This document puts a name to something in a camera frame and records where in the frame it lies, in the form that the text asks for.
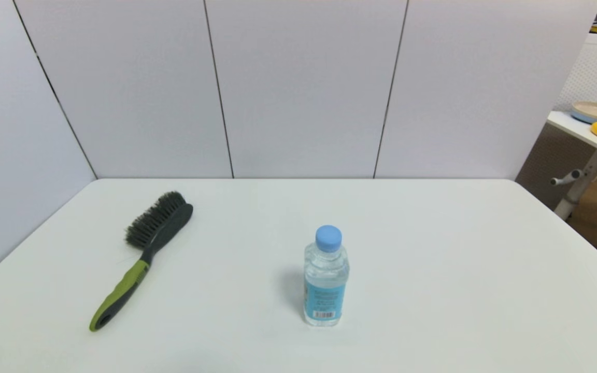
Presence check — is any green handled grey brush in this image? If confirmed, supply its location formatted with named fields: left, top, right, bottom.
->
left=89, top=191, right=194, bottom=332

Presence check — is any clear water bottle blue cap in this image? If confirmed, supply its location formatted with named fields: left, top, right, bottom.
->
left=304, top=225, right=350, bottom=327

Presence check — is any white side table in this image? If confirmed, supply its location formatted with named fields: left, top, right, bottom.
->
left=547, top=110, right=597, bottom=221

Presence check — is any white table crank handle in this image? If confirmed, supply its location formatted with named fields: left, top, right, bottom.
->
left=550, top=169, right=584, bottom=187

